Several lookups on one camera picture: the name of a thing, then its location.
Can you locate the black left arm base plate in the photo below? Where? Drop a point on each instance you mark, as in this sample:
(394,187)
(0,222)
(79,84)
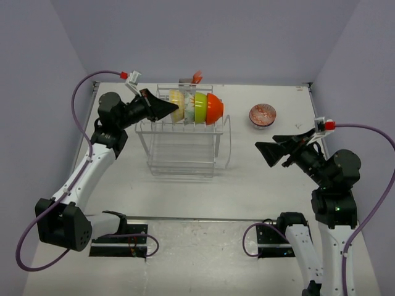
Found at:
(121,247)

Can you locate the white wire dish rack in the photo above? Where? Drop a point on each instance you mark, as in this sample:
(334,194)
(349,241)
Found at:
(183,147)

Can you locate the orange clip on grey block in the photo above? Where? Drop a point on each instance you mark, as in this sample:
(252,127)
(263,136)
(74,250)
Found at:
(195,79)

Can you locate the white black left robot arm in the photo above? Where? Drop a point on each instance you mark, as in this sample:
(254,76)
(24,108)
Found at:
(62,221)

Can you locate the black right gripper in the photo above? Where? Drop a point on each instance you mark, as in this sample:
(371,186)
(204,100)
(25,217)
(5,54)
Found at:
(273,152)

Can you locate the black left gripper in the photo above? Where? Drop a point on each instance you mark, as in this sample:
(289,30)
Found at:
(155,108)

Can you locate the lime green bowl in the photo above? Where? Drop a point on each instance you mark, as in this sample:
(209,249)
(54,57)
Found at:
(200,108)

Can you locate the white green orange patterned bowl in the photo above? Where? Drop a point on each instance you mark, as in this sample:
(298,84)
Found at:
(189,110)

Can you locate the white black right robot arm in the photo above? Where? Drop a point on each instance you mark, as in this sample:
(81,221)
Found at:
(333,205)

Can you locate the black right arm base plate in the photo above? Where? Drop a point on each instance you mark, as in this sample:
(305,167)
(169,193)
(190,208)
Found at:
(271,244)

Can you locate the yellow rim patterned bowl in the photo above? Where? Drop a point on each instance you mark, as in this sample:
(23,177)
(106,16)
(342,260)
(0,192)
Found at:
(177,97)

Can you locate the red rim zigzag bowl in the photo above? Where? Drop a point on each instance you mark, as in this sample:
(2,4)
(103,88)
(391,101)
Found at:
(262,116)

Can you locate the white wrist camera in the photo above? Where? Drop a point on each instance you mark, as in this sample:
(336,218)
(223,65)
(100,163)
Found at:
(131,82)
(322,128)

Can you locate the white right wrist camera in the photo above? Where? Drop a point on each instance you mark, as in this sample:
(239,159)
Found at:
(322,128)

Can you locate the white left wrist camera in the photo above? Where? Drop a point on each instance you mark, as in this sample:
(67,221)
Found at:
(131,82)

